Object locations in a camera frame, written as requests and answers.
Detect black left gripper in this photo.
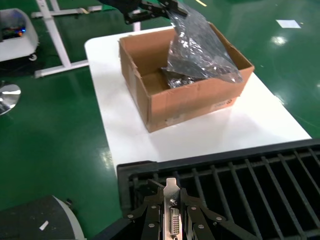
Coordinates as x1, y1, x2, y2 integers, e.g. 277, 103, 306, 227
98, 0, 189, 25

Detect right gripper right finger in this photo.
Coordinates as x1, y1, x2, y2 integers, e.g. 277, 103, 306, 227
180, 187, 258, 240

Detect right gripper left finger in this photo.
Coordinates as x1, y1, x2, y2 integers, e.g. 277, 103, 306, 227
126, 178, 165, 240

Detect dark antistatic bag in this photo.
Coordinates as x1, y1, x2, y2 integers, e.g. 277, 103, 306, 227
166, 3, 244, 85

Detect grey round robot base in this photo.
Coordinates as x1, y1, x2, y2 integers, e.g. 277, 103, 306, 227
0, 194, 86, 240

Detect black slotted container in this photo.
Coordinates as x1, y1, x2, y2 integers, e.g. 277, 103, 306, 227
116, 138, 320, 240

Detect bubble wrapped graphics card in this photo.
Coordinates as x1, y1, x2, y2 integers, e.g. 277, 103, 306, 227
161, 66, 201, 90

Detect brown cardboard box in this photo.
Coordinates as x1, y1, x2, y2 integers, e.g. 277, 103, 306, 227
117, 21, 255, 133

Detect white paper sheet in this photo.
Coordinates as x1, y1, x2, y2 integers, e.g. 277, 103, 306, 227
276, 19, 302, 29

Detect white rounded machine housing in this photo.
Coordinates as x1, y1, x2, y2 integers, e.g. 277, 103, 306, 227
0, 8, 40, 63

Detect chrome round base disc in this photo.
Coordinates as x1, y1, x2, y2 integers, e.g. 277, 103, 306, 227
0, 83, 21, 116

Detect white metal stand frame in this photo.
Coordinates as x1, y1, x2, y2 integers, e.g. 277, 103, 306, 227
31, 0, 141, 79

